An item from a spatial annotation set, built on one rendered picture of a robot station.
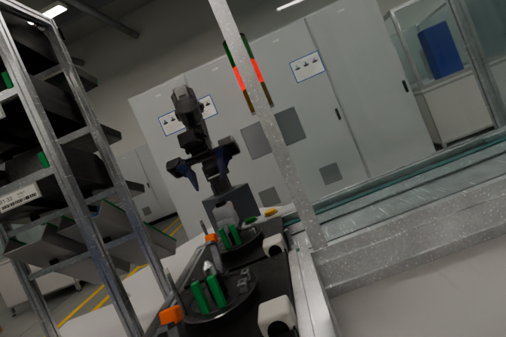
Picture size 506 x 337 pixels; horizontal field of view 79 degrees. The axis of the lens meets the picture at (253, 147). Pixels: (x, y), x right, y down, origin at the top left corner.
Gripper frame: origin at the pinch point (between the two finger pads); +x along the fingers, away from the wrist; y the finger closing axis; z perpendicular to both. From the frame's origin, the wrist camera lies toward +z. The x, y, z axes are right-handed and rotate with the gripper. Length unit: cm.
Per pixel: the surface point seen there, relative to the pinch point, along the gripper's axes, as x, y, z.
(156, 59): -685, -202, -451
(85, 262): 7.4, -39.7, -6.1
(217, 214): 9.3, -1.0, -4.2
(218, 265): 24.0, 0.2, 6.9
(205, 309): 31.6, -1.1, 14.1
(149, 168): -438, -325, -573
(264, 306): 34.4, 8.7, 16.9
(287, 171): 12.9, 18.7, 10.1
